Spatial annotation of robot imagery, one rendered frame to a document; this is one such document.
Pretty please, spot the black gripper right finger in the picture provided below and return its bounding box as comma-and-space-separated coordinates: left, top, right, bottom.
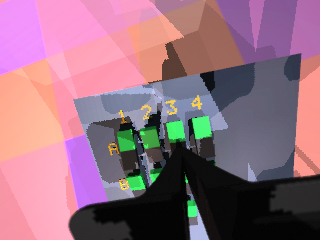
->
180, 147, 320, 240

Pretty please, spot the grey switch panel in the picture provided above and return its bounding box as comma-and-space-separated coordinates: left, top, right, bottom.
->
73, 53, 302, 201

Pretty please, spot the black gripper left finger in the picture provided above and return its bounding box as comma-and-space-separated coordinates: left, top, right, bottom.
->
68, 148, 191, 240

